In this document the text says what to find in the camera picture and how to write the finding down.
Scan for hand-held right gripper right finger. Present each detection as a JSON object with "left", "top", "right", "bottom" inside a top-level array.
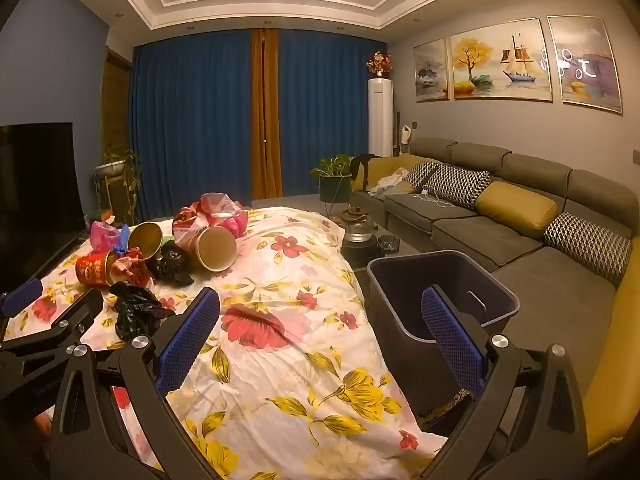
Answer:
[{"left": 420, "top": 285, "right": 590, "bottom": 480}]

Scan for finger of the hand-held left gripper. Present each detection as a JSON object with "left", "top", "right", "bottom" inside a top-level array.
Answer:
[
  {"left": 0, "top": 277, "right": 44, "bottom": 318},
  {"left": 0, "top": 289, "right": 104, "bottom": 396}
]

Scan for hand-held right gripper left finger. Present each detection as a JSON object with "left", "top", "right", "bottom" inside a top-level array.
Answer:
[{"left": 47, "top": 287, "right": 221, "bottom": 480}]

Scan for red paper cup gold interior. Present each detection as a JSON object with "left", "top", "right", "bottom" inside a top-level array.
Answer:
[
  {"left": 75, "top": 252, "right": 121, "bottom": 288},
  {"left": 127, "top": 221, "right": 164, "bottom": 261}
]

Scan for grey plastic bin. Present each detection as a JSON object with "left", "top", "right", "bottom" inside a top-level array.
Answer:
[{"left": 367, "top": 250, "right": 521, "bottom": 428}]

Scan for orange white paper cup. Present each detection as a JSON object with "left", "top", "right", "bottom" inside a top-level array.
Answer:
[{"left": 192, "top": 225, "right": 238, "bottom": 273}]

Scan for pink plastic bag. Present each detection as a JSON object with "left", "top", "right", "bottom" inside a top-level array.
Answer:
[{"left": 222, "top": 207, "right": 249, "bottom": 238}]

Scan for red printed plastic bag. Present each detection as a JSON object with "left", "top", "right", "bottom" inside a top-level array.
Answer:
[{"left": 172, "top": 192, "right": 241, "bottom": 251}]

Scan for black plastic bag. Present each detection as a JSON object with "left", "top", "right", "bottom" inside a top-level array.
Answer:
[
  {"left": 109, "top": 281, "right": 176, "bottom": 343},
  {"left": 146, "top": 240, "right": 195, "bottom": 286}
]

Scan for crumpled red white wrapper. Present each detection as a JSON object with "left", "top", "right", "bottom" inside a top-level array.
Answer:
[{"left": 107, "top": 250, "right": 153, "bottom": 288}]

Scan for purple plastic bag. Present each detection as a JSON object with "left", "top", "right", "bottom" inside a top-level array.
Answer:
[{"left": 90, "top": 220, "right": 123, "bottom": 251}]

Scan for dark glass coffee table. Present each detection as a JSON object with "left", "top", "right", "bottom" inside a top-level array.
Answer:
[{"left": 340, "top": 225, "right": 426, "bottom": 281}]

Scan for floral printed blanket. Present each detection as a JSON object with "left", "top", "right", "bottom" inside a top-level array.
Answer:
[{"left": 5, "top": 205, "right": 448, "bottom": 480}]

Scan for grey and yellow sofa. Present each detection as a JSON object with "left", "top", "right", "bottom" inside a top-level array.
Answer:
[{"left": 350, "top": 135, "right": 640, "bottom": 456}]

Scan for black television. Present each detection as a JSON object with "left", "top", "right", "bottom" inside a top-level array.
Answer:
[{"left": 0, "top": 121, "right": 86, "bottom": 281}]

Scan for wooden plant stand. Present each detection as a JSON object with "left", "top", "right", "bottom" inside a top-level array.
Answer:
[{"left": 95, "top": 172, "right": 131, "bottom": 216}]

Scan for yellow pillow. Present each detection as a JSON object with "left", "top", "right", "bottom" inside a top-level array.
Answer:
[{"left": 475, "top": 181, "right": 558, "bottom": 238}]

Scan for black white patterned pillow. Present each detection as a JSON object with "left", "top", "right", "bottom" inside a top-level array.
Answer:
[
  {"left": 407, "top": 160, "right": 443, "bottom": 188},
  {"left": 543, "top": 211, "right": 633, "bottom": 286},
  {"left": 425, "top": 162, "right": 493, "bottom": 209}
]

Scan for trailing plant white pot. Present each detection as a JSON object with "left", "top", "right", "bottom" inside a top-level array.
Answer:
[{"left": 95, "top": 145, "right": 142, "bottom": 221}]

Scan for white clothes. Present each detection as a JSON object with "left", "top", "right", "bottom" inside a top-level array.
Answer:
[{"left": 367, "top": 167, "right": 411, "bottom": 196}]

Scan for potted plant dark green pot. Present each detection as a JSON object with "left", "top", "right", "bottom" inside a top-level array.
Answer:
[{"left": 309, "top": 154, "right": 353, "bottom": 216}]

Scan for black garment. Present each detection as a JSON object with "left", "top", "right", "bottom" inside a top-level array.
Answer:
[{"left": 350, "top": 152, "right": 383, "bottom": 183}]

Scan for white handheld vacuum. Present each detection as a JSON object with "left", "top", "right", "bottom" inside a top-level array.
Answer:
[{"left": 397, "top": 122, "right": 416, "bottom": 156}]

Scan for brown wooden door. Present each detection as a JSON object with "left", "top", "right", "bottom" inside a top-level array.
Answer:
[{"left": 102, "top": 47, "right": 133, "bottom": 161}]

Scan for blue curtain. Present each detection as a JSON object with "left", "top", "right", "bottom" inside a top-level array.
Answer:
[
  {"left": 275, "top": 27, "right": 391, "bottom": 198},
  {"left": 127, "top": 30, "right": 258, "bottom": 221}
]

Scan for white standing air conditioner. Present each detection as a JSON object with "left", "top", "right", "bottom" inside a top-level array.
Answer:
[{"left": 367, "top": 78, "right": 394, "bottom": 158}]

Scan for orange curtain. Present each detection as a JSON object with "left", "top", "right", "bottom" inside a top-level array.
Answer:
[{"left": 249, "top": 27, "right": 285, "bottom": 201}]

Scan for small landscape painting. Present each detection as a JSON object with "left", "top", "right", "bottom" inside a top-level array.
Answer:
[{"left": 413, "top": 38, "right": 451, "bottom": 103}]

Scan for sailboat and tree painting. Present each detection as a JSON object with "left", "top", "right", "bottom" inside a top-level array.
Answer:
[{"left": 450, "top": 17, "right": 554, "bottom": 102}]

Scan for gold red flower ornament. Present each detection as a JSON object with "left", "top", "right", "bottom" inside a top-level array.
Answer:
[{"left": 366, "top": 51, "right": 393, "bottom": 80}]

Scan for purple hills painting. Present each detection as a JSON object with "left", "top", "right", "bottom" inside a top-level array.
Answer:
[{"left": 546, "top": 15, "right": 623, "bottom": 116}]

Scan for white charging cable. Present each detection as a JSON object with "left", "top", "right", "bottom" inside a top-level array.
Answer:
[{"left": 417, "top": 187, "right": 453, "bottom": 208}]

